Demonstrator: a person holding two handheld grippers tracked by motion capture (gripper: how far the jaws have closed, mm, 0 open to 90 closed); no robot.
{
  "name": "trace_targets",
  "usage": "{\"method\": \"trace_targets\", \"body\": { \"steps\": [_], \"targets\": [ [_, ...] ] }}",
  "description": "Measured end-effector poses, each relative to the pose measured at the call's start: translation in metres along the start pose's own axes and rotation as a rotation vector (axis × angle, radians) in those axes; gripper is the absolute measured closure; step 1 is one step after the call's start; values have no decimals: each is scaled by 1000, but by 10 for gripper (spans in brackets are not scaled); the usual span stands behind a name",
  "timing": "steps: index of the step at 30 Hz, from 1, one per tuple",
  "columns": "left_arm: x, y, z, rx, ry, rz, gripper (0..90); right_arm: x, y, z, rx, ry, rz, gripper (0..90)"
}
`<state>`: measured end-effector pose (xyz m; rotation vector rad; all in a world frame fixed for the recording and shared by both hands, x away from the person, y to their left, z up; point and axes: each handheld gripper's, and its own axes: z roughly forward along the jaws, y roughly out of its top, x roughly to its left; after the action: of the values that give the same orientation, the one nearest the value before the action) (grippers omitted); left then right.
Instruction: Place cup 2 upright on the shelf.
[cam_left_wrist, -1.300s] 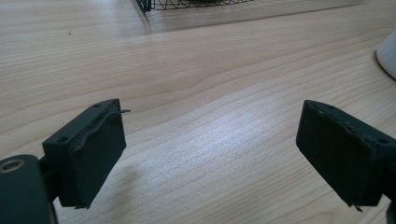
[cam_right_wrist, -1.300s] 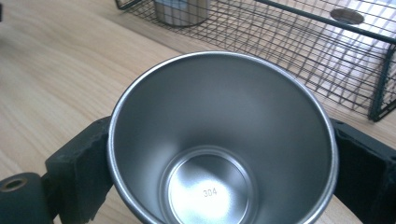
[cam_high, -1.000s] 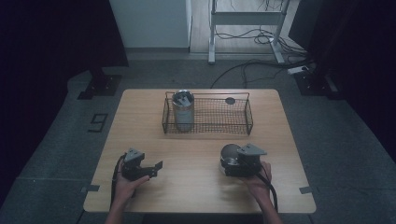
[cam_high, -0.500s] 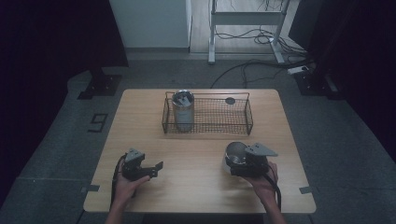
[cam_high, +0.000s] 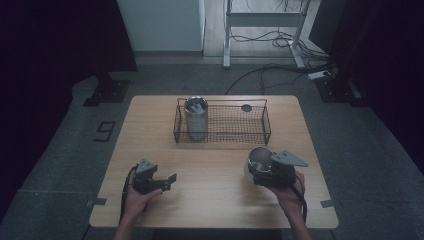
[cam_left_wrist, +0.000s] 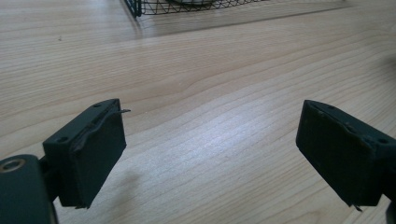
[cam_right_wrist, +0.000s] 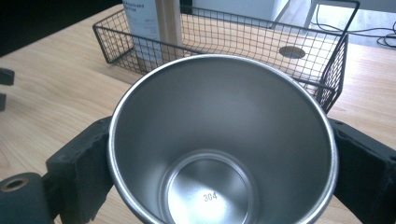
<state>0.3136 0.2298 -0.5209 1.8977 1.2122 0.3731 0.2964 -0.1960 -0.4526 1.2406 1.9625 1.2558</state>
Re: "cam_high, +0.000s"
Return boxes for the white cabinet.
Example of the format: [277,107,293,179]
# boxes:
[116,0,206,53]

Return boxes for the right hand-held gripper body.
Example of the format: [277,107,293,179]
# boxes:
[252,150,310,189]

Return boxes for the white power strip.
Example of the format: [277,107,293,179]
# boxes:
[307,70,332,81]

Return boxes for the steel mug with handle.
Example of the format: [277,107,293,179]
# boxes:
[243,146,277,184]

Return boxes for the black curtain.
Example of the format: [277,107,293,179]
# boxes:
[0,0,139,214]
[308,0,424,168]

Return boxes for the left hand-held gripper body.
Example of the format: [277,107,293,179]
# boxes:
[132,158,168,196]

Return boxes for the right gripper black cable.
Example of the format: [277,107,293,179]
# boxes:
[287,172,309,224]

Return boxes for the long black floor cable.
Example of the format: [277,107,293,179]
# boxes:
[225,62,336,96]

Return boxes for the tangled floor cables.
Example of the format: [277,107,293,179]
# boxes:
[229,28,329,63]

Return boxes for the black stand base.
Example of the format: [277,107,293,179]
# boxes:
[82,73,131,108]
[314,74,367,108]

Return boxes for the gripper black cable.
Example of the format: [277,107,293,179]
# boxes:
[119,164,139,225]
[287,172,309,224]

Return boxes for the tall stainless steel tumbler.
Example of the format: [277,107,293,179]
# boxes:
[183,95,210,142]

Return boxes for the black wire mesh basket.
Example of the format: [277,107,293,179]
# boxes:
[172,97,272,147]

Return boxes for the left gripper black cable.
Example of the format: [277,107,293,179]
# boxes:
[119,164,139,225]

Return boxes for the person's right hand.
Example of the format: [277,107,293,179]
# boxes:
[266,170,306,218]

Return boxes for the person's left hand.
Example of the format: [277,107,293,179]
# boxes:
[123,172,164,222]

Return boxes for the white standing desk frame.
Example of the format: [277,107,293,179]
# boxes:
[222,0,313,70]

